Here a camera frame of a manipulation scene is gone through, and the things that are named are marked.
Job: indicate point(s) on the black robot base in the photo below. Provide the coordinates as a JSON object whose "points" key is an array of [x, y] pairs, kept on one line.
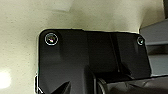
{"points": [[76, 56]]}

